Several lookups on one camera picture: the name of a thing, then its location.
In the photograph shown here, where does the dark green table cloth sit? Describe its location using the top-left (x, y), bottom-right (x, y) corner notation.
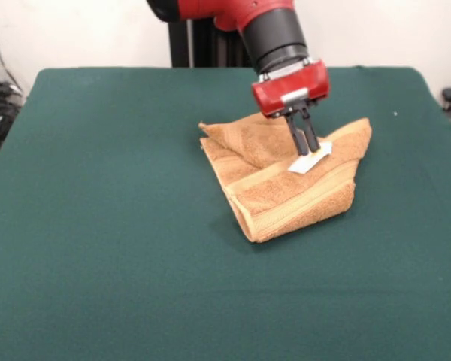
top-left (0, 66), bottom-right (451, 361)

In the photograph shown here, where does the tan terry towel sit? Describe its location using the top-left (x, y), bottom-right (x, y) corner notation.
top-left (198, 114), bottom-right (374, 244)

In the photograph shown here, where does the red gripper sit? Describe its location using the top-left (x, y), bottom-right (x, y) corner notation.
top-left (251, 58), bottom-right (331, 157)

